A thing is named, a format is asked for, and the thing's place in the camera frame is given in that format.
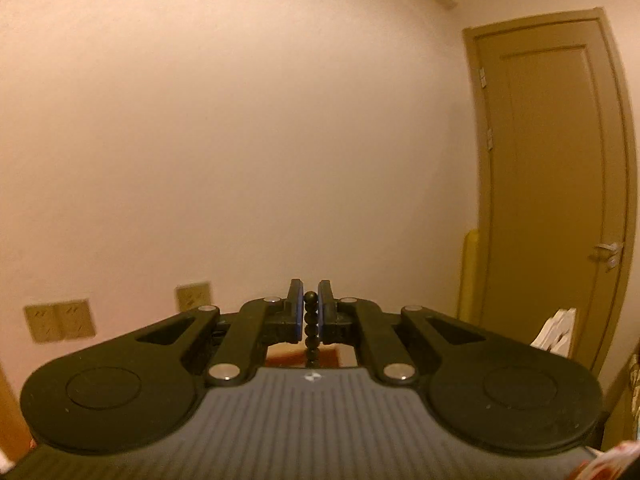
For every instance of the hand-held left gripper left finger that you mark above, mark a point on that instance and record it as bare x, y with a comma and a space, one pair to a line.
298, 312

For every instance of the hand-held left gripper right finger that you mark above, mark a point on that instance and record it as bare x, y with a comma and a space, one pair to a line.
324, 312

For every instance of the wooden and white chair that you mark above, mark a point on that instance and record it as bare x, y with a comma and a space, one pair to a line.
555, 332

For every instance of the beige wall socket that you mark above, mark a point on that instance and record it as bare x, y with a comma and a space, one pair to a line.
76, 318
42, 322
193, 296

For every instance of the yellow folded mat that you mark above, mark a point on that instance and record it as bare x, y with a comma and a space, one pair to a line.
470, 275

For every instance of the red checkered tablecloth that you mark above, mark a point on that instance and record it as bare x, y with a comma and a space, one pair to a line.
612, 462

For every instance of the wooden door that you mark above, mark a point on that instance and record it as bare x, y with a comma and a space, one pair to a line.
550, 160

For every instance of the wooden cabinet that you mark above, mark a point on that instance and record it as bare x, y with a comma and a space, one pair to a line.
10, 410

